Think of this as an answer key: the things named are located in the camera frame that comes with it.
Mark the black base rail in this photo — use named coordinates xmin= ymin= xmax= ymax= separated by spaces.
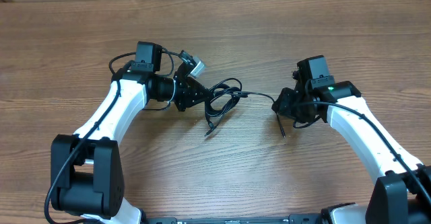
xmin=143 ymin=213 xmax=332 ymax=224

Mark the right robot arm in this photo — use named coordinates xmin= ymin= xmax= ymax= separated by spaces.
xmin=271 ymin=55 xmax=430 ymax=224

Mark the black USB cable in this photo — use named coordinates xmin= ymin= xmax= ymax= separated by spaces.
xmin=203 ymin=77 xmax=250 ymax=137

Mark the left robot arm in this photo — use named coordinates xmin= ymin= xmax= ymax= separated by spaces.
xmin=44 ymin=42 xmax=210 ymax=223

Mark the thin black USB-C cable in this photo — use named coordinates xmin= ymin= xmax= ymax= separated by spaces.
xmin=232 ymin=90 xmax=287 ymax=139

